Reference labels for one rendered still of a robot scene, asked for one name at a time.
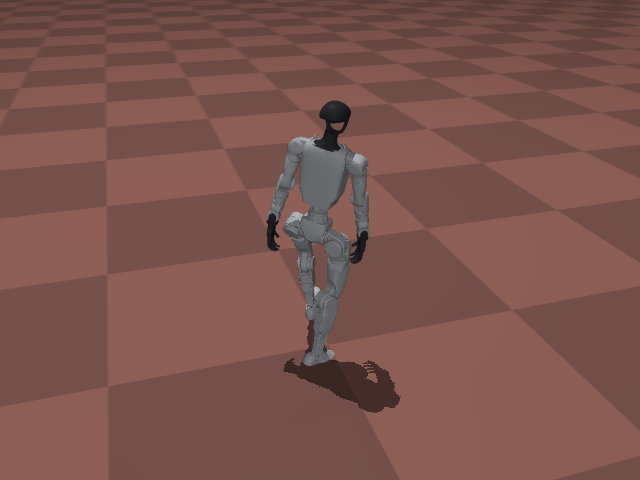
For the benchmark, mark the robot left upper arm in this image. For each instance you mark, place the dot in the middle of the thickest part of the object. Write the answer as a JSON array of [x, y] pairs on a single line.
[[293, 158]]

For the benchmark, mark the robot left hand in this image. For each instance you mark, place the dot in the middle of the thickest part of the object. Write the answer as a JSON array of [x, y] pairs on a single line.
[[271, 232]]

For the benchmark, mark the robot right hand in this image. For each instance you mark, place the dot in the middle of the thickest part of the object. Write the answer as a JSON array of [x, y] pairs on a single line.
[[361, 243]]

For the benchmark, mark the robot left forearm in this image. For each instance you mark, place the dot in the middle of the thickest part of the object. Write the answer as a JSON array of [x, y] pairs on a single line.
[[278, 201]]

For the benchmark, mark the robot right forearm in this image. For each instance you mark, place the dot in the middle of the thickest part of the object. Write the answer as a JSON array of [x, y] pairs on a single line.
[[361, 216]]

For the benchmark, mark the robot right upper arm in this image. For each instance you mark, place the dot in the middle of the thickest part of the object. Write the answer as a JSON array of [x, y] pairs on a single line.
[[357, 166]]

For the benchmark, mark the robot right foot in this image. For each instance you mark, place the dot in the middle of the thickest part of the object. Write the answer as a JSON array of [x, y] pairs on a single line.
[[311, 359]]

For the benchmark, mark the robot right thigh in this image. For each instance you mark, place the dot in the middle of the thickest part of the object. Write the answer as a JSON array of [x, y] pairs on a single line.
[[337, 246]]

